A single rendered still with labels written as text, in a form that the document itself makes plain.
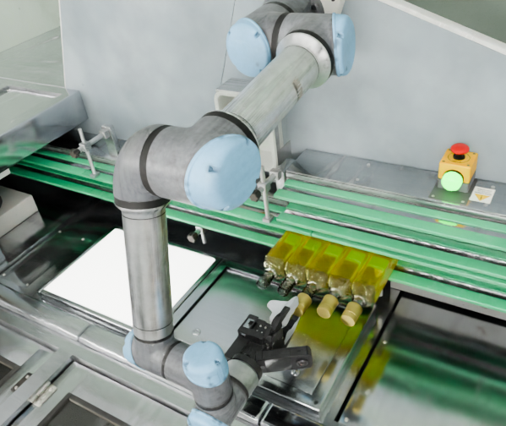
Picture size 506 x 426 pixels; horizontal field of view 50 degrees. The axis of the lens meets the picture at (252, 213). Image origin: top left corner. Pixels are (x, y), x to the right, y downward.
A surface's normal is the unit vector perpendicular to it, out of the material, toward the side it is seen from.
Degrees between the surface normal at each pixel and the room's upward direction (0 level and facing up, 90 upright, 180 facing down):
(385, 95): 0
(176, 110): 0
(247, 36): 8
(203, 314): 90
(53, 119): 90
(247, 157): 82
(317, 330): 90
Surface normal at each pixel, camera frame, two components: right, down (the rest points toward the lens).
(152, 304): 0.23, 0.37
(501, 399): -0.12, -0.81
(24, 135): 0.85, 0.22
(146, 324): -0.12, 0.38
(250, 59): -0.62, 0.54
